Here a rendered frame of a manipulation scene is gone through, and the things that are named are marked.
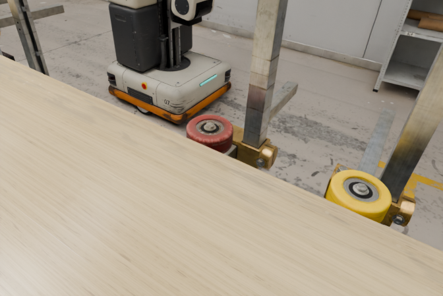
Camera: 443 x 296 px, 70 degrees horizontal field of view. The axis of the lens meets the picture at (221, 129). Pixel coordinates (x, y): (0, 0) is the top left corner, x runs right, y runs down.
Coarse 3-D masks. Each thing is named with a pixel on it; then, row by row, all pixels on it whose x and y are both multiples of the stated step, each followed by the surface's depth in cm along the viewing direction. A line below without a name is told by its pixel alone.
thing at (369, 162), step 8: (384, 112) 76; (392, 112) 76; (384, 120) 73; (392, 120) 73; (376, 128) 70; (384, 128) 71; (376, 136) 68; (384, 136) 68; (368, 144) 65; (376, 144) 65; (384, 144) 66; (368, 152) 63; (376, 152) 63; (368, 160) 61; (376, 160) 61; (360, 168) 59; (368, 168) 59
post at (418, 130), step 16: (432, 64) 42; (432, 80) 40; (432, 96) 41; (416, 112) 43; (432, 112) 42; (416, 128) 44; (432, 128) 43; (400, 144) 46; (416, 144) 45; (400, 160) 48; (416, 160) 46; (384, 176) 50; (400, 176) 49; (400, 192) 50
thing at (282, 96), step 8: (280, 88) 84; (288, 88) 85; (296, 88) 87; (280, 96) 81; (288, 96) 83; (272, 104) 78; (280, 104) 80; (272, 112) 76; (232, 144) 64; (232, 152) 63
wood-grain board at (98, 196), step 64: (0, 64) 71; (0, 128) 52; (64, 128) 53; (128, 128) 54; (0, 192) 41; (64, 192) 41; (128, 192) 42; (192, 192) 42; (256, 192) 43; (0, 256) 34; (64, 256) 34; (128, 256) 34; (192, 256) 35; (256, 256) 35; (320, 256) 36; (384, 256) 36
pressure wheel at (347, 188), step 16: (336, 176) 45; (352, 176) 46; (368, 176) 46; (336, 192) 43; (352, 192) 43; (368, 192) 43; (384, 192) 43; (352, 208) 41; (368, 208) 41; (384, 208) 41
